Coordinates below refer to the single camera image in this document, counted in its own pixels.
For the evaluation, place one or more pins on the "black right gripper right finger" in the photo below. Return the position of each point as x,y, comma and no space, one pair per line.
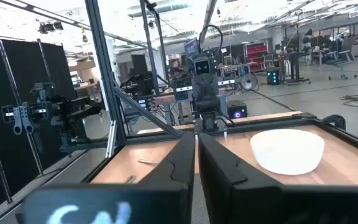
259,205

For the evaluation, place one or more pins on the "black computer tower lit fans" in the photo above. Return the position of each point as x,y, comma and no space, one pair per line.
273,77

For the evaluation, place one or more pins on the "black table corner clamp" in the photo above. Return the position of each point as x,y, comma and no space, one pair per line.
337,119

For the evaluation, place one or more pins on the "black background robot arm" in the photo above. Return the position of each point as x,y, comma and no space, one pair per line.
73,109

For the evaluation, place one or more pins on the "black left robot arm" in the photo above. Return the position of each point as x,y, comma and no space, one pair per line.
209,121

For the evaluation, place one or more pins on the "aluminium frame post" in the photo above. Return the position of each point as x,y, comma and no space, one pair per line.
103,62

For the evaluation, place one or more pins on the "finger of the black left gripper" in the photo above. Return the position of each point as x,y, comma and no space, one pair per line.
213,96
200,96

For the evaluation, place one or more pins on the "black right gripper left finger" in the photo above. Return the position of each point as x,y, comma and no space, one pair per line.
120,205

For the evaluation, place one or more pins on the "aluminium diagonal brace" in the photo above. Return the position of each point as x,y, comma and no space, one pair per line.
145,112

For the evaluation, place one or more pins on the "blue lit monitor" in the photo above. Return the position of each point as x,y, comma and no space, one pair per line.
191,47

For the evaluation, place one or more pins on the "red shelving cabinet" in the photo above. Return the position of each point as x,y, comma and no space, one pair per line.
256,53

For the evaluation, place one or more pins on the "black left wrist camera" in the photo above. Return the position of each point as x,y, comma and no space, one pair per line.
202,67

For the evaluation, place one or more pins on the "black standing desk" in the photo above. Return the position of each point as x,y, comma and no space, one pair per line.
295,67

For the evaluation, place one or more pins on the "round floor fan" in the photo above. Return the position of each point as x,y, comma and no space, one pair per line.
249,81

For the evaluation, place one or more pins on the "person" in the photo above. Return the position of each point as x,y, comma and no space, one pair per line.
175,67

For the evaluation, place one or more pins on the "grey office chair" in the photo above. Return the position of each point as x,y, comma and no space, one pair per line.
346,46

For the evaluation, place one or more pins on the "white bowl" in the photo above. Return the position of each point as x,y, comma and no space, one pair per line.
286,152

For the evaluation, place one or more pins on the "black partition panel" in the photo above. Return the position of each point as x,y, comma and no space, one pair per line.
26,68

